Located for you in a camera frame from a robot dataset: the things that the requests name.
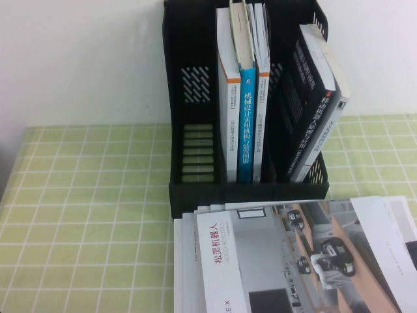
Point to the grey white spine book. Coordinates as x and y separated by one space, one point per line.
325 137

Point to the white book with red title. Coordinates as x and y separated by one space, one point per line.
196 234

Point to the thin white book orange stripe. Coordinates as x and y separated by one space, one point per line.
262 130

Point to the white book with grey panel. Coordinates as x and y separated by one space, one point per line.
374 228

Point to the green checked tablecloth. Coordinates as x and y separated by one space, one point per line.
81 212

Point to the black plastic book holder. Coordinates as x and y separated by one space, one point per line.
195 202

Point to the blue spine book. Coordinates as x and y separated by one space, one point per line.
247 130

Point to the plain white book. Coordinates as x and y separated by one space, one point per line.
188 261
178 277
217 207

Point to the AgileX robotics brochure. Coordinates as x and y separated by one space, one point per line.
260 244

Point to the black cover book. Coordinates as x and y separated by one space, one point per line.
299 98

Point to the thick white book orange stripe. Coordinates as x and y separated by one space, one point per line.
228 130

